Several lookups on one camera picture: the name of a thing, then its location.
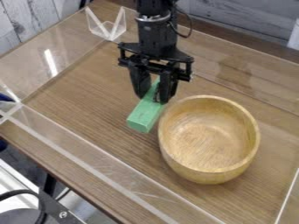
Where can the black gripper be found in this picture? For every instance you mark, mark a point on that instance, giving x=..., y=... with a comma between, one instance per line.
x=155, y=54

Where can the green rectangular block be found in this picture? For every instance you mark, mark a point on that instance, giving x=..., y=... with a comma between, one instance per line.
x=147, y=111

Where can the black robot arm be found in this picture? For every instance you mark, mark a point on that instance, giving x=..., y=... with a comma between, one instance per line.
x=154, y=8

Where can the wooden brown bowl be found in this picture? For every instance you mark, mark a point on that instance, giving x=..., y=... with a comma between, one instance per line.
x=208, y=138

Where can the blue object at left edge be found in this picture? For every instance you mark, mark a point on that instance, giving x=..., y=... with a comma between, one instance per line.
x=6, y=98

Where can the black table leg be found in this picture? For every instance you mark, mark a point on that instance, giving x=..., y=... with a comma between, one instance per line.
x=50, y=185

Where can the clear acrylic enclosure wall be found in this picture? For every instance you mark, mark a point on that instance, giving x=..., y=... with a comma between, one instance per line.
x=67, y=124

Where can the black metal bracket with screw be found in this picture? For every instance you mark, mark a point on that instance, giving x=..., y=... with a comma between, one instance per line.
x=55, y=213

